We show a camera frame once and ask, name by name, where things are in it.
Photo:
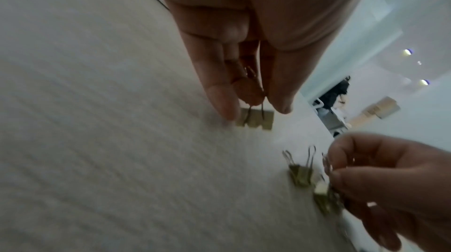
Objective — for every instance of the person's right hand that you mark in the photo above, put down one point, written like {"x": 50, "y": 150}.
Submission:
{"x": 405, "y": 184}

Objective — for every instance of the person's left hand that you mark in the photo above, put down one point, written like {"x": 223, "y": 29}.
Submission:
{"x": 264, "y": 0}

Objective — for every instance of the yellow binder clip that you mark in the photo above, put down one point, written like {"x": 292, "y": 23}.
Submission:
{"x": 266, "y": 120}
{"x": 324, "y": 203}

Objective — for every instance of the group of colourful binder clips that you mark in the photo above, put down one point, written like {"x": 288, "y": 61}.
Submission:
{"x": 301, "y": 175}

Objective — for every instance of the white office chair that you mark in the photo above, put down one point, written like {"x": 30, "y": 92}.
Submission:
{"x": 329, "y": 120}

